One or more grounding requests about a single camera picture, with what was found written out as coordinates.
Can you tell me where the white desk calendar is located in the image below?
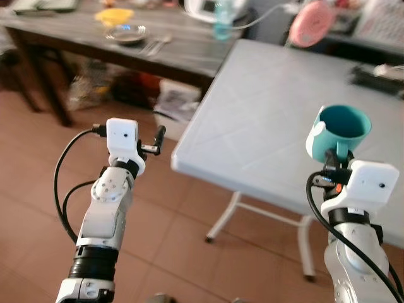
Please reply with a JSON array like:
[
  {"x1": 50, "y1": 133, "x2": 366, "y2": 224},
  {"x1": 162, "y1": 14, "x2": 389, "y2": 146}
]
[{"x1": 353, "y1": 0, "x2": 404, "y2": 42}]

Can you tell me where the silver fork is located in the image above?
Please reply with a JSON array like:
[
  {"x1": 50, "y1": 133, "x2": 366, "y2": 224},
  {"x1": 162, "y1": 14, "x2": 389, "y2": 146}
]
[{"x1": 139, "y1": 38, "x2": 160, "y2": 56}]

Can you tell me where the red package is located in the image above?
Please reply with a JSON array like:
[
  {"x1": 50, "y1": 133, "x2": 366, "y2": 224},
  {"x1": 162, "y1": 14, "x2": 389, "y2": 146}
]
[{"x1": 140, "y1": 72, "x2": 160, "y2": 90}]

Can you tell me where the white power cable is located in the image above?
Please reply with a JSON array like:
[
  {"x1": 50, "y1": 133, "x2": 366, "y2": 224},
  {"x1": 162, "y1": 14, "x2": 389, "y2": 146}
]
[{"x1": 230, "y1": 3, "x2": 299, "y2": 33}]

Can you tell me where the white folding table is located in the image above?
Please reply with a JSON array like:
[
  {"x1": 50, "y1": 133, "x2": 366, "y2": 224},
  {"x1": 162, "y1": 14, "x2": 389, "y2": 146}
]
[{"x1": 171, "y1": 39, "x2": 404, "y2": 282}]

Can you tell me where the clear glass dish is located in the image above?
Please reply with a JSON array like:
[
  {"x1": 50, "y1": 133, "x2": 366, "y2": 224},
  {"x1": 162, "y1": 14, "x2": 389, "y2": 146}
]
[{"x1": 104, "y1": 24, "x2": 150, "y2": 47}]

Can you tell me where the teal cup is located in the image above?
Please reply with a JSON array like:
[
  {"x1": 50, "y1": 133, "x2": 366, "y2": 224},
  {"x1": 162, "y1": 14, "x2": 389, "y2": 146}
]
[{"x1": 306, "y1": 104, "x2": 372, "y2": 163}]

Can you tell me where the pink round fan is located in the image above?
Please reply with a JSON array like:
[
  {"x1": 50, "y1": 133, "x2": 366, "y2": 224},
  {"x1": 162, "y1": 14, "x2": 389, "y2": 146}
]
[{"x1": 288, "y1": 1, "x2": 334, "y2": 49}]

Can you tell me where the green plastic bottle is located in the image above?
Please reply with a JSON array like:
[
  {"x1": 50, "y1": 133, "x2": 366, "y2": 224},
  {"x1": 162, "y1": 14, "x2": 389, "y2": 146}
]
[{"x1": 213, "y1": 0, "x2": 234, "y2": 42}]

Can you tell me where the green flat tray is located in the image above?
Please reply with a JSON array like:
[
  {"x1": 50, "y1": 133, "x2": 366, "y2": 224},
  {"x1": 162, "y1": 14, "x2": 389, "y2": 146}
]
[{"x1": 9, "y1": 0, "x2": 81, "y2": 15}]

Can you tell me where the white kitchen appliance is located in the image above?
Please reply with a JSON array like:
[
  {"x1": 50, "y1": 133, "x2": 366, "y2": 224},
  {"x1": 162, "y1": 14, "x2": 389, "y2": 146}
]
[{"x1": 184, "y1": 0, "x2": 219, "y2": 23}]

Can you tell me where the white printed bag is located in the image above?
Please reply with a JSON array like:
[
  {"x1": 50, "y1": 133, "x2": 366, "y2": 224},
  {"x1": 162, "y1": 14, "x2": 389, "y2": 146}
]
[{"x1": 153, "y1": 78, "x2": 204, "y2": 125}]

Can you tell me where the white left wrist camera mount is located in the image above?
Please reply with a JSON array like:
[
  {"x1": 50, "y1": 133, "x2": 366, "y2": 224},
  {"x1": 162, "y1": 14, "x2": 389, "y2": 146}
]
[{"x1": 105, "y1": 118, "x2": 146, "y2": 175}]

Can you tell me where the dark wooden table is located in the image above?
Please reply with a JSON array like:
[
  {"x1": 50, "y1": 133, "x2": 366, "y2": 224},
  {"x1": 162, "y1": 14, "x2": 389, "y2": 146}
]
[{"x1": 0, "y1": 0, "x2": 254, "y2": 128}]

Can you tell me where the yellow bowl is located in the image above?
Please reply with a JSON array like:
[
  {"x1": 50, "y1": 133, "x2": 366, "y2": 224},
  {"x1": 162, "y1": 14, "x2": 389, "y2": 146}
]
[{"x1": 95, "y1": 8, "x2": 135, "y2": 28}]

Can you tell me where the black flat device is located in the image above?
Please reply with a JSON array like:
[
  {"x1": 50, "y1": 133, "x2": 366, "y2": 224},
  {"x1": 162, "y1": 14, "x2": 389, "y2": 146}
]
[{"x1": 350, "y1": 64, "x2": 404, "y2": 98}]

